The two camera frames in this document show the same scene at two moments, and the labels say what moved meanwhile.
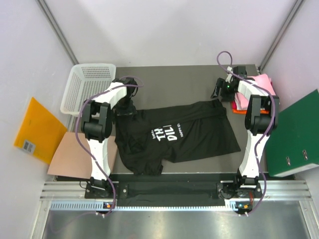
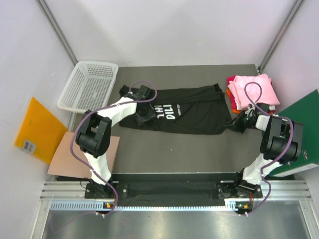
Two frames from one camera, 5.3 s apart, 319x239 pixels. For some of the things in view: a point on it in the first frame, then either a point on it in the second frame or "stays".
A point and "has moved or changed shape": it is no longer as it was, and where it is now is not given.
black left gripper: [130, 110] to [150, 115]
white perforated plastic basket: [87, 80] stays
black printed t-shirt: [145, 140] has moved or changed shape
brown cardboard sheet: [69, 160] stays
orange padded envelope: [40, 132] stays
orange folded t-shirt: [238, 111] stays
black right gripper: [221, 83] to [235, 123]
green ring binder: [294, 146] stays
